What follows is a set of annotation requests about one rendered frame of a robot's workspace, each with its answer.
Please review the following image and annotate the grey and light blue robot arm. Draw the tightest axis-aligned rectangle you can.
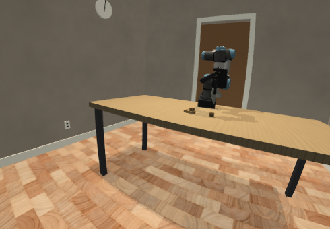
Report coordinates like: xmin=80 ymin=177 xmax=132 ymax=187
xmin=200 ymin=47 xmax=236 ymax=100

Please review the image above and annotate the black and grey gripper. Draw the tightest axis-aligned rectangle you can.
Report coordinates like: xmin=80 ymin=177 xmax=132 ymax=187
xmin=211 ymin=68 xmax=228 ymax=104

